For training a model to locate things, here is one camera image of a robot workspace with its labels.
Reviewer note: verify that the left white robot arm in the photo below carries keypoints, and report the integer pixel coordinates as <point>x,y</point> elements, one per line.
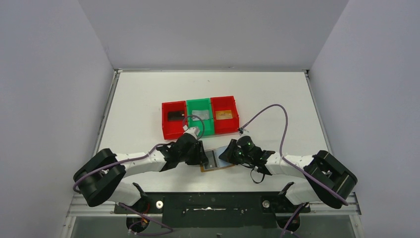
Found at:
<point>101,179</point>

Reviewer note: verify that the gold card in bin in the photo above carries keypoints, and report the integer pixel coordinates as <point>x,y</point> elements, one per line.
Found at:
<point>223,115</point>

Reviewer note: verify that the yellow leather card holder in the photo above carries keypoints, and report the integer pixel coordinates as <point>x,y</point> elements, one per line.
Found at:
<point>221,164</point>

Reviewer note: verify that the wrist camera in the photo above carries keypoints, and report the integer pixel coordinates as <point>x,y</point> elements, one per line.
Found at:
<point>243,132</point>
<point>194,131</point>

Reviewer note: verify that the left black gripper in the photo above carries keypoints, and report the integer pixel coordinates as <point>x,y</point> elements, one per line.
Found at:
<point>199,152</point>

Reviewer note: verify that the red bin with black card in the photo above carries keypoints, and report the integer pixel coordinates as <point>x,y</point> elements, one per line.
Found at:
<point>172,129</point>

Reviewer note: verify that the green plastic bin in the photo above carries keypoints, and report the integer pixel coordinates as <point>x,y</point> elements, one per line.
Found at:
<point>201,104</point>

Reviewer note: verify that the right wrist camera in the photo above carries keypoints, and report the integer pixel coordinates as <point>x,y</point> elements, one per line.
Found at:
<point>243,132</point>

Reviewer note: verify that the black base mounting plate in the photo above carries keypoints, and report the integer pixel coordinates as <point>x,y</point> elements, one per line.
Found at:
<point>217,210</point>

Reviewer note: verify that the grey VIP credit card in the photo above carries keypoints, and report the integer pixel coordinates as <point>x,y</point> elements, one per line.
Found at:
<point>212,161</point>

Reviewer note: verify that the black card in bin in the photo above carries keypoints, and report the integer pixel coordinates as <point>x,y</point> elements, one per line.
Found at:
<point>175,115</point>

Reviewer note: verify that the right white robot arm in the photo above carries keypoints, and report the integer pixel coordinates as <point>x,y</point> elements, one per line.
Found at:
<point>324,178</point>

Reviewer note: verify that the silver card in bin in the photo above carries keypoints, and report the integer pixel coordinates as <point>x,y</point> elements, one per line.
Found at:
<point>200,114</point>

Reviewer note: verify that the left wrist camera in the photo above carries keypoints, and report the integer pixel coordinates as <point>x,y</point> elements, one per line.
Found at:
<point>194,131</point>

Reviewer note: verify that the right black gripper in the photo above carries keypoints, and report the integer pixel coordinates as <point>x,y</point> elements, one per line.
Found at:
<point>229,154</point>

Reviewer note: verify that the red bin with gold card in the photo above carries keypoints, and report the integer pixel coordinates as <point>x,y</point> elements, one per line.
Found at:
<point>228,125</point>

